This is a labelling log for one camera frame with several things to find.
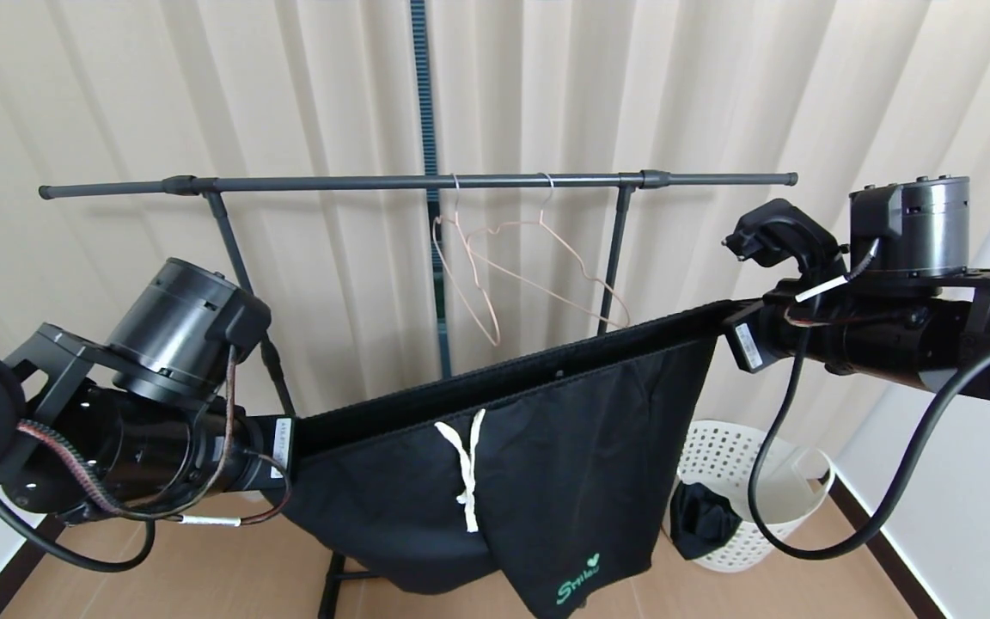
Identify black cable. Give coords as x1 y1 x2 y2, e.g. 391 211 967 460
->
0 481 156 574
747 249 990 561

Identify pink clothes hanger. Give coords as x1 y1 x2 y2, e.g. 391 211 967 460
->
461 175 631 329
432 176 500 346

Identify black clothes rack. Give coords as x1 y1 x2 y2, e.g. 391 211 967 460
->
40 170 798 619

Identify black shorts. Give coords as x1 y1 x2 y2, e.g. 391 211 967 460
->
280 301 732 619

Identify black garment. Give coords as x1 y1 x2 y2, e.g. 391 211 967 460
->
669 481 743 561

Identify window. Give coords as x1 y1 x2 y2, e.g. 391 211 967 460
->
409 0 453 379

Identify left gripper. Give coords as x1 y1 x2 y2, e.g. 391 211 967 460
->
65 385 298 521

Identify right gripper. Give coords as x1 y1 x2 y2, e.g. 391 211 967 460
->
723 297 973 379

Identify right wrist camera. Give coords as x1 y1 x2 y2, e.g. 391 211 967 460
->
723 198 846 278

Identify white laundry basket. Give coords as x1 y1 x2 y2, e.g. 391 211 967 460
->
671 420 835 574

